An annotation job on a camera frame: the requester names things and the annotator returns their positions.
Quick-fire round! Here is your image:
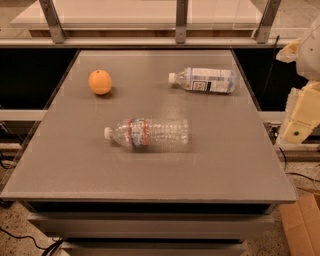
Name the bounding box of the grey drawer cabinet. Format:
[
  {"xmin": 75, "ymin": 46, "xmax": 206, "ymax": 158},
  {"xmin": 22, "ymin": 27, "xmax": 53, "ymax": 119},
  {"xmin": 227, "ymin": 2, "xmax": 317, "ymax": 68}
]
[{"xmin": 28, "ymin": 201, "xmax": 273, "ymax": 256}]

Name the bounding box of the metal railing frame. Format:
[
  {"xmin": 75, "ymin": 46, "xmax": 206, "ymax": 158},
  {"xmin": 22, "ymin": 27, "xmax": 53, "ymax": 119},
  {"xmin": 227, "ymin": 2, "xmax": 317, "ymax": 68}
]
[{"xmin": 0, "ymin": 0, "xmax": 297, "ymax": 48}]

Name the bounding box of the brown cardboard box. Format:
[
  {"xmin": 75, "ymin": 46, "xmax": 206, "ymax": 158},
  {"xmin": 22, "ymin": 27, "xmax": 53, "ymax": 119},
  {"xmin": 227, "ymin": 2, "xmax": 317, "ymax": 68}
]
[{"xmin": 279, "ymin": 194, "xmax": 320, "ymax": 256}]

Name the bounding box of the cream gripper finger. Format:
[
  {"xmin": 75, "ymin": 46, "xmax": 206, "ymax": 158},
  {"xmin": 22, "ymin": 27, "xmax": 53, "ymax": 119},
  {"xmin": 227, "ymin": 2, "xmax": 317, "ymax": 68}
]
[
  {"xmin": 280, "ymin": 81, "xmax": 320, "ymax": 144},
  {"xmin": 276, "ymin": 38, "xmax": 301, "ymax": 63}
]

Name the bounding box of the clear bottle with red label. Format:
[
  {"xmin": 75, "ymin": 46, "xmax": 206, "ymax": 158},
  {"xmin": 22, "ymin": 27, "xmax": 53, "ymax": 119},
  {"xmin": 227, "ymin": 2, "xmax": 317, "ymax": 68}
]
[{"xmin": 104, "ymin": 118, "xmax": 190, "ymax": 147}]

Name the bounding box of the clear bottle with white label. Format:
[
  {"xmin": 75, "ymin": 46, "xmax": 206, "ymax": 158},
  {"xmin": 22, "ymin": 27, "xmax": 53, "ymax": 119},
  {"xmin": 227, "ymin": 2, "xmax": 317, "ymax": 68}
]
[{"xmin": 168, "ymin": 67, "xmax": 236, "ymax": 94}]

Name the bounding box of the orange fruit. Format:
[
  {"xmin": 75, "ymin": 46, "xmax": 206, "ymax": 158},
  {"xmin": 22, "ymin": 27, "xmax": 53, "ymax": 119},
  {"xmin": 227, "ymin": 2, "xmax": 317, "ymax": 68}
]
[{"xmin": 88, "ymin": 70, "xmax": 112, "ymax": 95}]

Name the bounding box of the black floor cable left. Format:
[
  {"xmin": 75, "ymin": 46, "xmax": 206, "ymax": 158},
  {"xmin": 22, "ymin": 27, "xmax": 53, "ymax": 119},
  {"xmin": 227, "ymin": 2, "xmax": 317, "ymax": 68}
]
[{"xmin": 0, "ymin": 227, "xmax": 64, "ymax": 256}]

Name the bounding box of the black cable right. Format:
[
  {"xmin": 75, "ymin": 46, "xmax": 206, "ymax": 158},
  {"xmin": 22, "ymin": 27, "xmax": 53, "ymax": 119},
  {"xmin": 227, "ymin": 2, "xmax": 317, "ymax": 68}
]
[{"xmin": 271, "ymin": 126, "xmax": 320, "ymax": 194}]

